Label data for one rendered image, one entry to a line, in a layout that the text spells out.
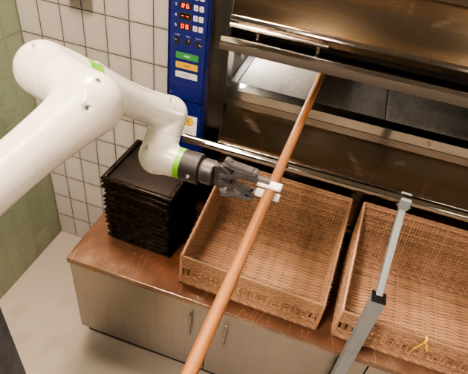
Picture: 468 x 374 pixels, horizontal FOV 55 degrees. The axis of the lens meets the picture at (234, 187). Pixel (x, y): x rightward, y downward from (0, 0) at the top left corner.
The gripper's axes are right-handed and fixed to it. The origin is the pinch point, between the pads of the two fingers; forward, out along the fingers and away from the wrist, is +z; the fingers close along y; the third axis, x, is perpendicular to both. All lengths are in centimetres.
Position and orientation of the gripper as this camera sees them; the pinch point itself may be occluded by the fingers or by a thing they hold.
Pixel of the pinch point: (269, 190)
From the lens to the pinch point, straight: 126.8
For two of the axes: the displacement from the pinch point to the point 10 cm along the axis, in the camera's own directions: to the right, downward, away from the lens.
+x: -3.2, 5.9, -7.4
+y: -1.1, 7.6, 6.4
